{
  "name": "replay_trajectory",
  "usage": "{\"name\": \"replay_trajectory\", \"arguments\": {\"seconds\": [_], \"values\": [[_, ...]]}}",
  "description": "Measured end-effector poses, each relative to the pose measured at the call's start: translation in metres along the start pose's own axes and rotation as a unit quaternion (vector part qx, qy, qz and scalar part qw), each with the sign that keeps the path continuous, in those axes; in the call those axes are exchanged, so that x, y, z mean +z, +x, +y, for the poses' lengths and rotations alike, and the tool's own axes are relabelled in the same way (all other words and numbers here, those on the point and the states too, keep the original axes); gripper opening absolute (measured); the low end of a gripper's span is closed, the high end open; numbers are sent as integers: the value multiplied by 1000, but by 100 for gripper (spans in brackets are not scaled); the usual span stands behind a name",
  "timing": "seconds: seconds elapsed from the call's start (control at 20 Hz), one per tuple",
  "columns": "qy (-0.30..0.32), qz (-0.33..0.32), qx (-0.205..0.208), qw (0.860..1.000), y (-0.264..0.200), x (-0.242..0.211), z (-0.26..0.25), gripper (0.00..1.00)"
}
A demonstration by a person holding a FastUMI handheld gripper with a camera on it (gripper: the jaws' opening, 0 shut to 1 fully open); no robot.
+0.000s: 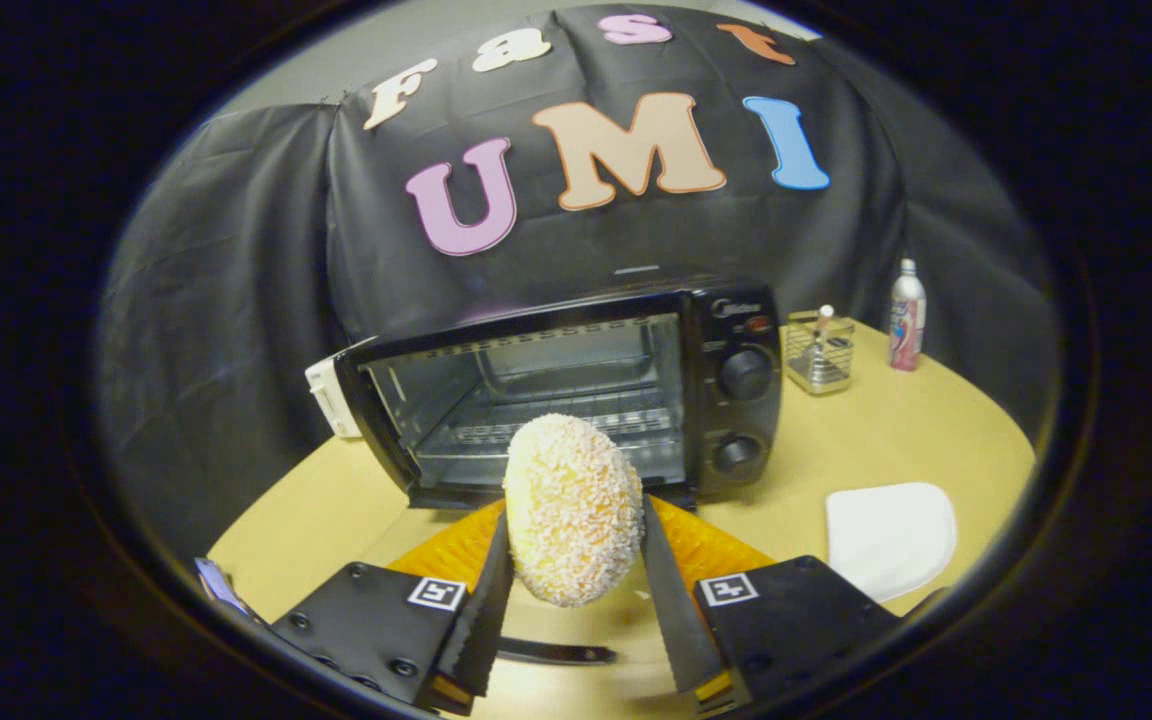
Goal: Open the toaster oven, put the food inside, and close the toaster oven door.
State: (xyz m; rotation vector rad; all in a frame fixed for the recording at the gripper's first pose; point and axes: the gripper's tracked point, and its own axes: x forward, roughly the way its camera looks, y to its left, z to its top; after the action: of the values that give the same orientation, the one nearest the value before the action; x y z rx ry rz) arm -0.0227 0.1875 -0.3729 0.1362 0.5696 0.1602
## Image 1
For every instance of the white bread toaster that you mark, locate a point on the white bread toaster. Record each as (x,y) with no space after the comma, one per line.
(328,395)

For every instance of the breaded croquette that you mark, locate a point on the breaded croquette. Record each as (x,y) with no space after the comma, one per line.
(573,510)

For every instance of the black toaster oven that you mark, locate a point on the black toaster oven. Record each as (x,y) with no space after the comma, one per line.
(741,400)

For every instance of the smartphone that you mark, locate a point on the smartphone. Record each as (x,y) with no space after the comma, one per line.
(221,588)

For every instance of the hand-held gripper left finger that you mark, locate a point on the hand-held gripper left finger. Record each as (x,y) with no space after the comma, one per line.
(481,620)

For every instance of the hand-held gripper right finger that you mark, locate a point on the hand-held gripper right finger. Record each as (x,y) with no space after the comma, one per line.
(671,610)

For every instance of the black backdrop cloth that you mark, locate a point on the black backdrop cloth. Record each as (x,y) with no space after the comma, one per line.
(236,300)

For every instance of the white square plate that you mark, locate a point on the white square plate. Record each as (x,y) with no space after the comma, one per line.
(891,540)

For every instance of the pink spray bottle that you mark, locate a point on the pink spray bottle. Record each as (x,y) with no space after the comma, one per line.
(906,320)

